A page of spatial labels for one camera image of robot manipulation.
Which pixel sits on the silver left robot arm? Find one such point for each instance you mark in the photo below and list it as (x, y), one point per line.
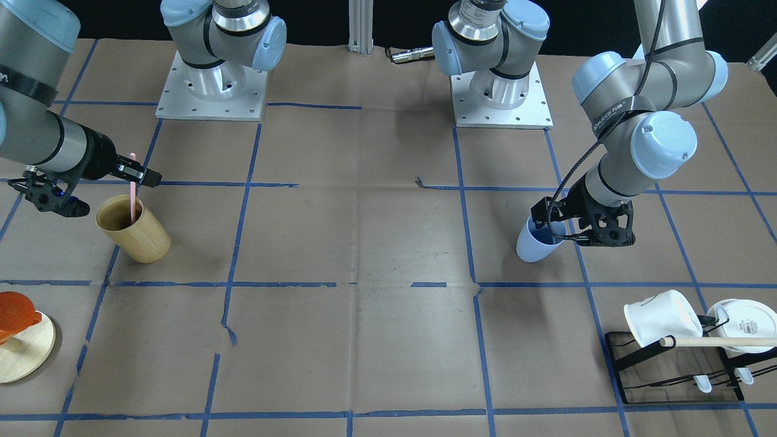
(631, 105)

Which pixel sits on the black wire mug rack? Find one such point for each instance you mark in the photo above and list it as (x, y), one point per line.
(658, 375)

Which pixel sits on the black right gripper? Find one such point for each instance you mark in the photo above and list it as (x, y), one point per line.
(101, 157)

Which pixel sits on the aluminium frame post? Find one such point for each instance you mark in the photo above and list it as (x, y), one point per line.
(360, 24)

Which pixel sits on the pink chopstick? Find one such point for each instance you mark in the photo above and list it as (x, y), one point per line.
(133, 202)

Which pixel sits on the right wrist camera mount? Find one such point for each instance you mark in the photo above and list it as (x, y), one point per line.
(38, 188)

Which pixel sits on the round wooden mug tree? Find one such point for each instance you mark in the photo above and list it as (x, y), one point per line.
(24, 352)

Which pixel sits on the wooden rack handle rod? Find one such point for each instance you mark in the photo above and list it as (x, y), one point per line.
(671, 341)

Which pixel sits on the orange mug on tree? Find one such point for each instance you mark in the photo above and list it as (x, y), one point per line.
(17, 314)

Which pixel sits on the white mug on rack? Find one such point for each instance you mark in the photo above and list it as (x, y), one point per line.
(665, 314)
(743, 318)

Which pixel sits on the bamboo wooden cup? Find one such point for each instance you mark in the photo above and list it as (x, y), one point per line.
(144, 240)

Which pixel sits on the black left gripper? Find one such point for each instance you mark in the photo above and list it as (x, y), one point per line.
(575, 201)

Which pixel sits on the light blue plastic cup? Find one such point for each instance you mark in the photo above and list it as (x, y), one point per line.
(534, 244)

